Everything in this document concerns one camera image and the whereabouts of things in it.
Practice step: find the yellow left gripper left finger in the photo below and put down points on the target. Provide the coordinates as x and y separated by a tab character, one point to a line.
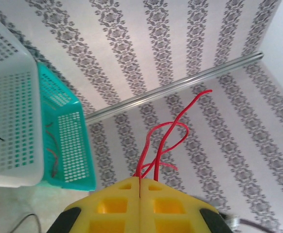
117	218

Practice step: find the teal plastic basket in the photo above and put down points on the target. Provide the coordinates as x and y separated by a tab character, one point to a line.
71	108

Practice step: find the white plastic basket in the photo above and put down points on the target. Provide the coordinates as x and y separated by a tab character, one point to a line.
15	109

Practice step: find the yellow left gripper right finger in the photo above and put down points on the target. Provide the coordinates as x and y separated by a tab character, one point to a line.
170	218

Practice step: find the aluminium frame post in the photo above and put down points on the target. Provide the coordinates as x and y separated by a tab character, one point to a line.
175	88

